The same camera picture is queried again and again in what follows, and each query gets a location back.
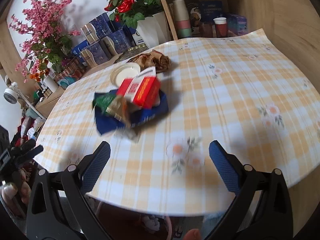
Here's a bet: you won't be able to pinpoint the brown paper bag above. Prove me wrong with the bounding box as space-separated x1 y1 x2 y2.
128 50 171 74

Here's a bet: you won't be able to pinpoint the person's left hand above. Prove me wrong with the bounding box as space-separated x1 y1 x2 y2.
1 169 31 216

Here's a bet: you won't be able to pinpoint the long blue cardboard box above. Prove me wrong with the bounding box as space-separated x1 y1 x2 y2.
92 90 169 135

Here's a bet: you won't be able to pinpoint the white desk fan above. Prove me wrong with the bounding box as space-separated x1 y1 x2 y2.
3 82 47 120

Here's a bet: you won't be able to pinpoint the green snack wrapper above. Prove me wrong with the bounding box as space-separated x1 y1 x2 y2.
93 93 131 127

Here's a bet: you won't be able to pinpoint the yellow plaid flower tablecloth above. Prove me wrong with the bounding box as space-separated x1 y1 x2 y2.
36 29 319 215

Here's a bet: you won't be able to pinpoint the white cylinder vase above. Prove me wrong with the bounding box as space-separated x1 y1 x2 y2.
43 75 59 93

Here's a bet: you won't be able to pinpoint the orange flower bunch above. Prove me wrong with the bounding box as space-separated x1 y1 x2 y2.
29 68 50 82

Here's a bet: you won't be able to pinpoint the red cigarette pack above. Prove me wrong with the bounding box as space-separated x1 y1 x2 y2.
116 66 161 109

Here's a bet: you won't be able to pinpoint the woven basket with blue fans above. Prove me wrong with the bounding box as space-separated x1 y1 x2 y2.
54 58 86 90

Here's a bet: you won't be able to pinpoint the white round plastic lid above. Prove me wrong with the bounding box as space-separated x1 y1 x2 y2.
110 62 140 87

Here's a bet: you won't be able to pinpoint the blue gold gift box left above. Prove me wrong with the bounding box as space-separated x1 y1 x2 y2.
80 42 110 68

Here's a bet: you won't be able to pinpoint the blue gold gift box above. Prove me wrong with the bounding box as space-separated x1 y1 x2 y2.
102 29 132 56
80 42 110 68

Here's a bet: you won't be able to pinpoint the flat blue box behind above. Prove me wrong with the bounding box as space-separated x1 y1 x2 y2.
71 40 89 62

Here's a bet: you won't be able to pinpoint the pink cherry blossom bouquet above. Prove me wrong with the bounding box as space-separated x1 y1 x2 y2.
9 0 80 82

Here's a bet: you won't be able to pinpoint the green gold leaf tray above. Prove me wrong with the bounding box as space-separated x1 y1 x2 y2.
115 43 148 63

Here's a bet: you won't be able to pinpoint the blue gold gift box right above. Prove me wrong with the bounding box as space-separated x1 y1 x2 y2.
102 29 132 56

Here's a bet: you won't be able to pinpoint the blue white milk box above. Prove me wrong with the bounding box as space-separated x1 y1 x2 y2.
132 31 145 45

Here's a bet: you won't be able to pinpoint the blue silver gift box top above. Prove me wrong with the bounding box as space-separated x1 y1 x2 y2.
80 13 115 44

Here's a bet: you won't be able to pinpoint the red paper cup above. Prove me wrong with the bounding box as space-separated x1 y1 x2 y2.
214 17 228 38

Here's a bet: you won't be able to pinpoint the purple small box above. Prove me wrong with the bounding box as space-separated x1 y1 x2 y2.
227 14 248 36

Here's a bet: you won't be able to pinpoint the white faceted rose vase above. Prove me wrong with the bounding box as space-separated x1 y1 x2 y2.
136 11 171 49

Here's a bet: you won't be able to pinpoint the stacked pastel paper cups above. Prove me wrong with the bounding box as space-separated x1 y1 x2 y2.
173 0 192 38

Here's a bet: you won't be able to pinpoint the wooden shelf unit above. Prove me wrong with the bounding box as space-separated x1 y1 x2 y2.
161 0 319 85

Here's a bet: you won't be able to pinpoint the red rose bouquet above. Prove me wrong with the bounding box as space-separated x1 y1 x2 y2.
104 0 163 29

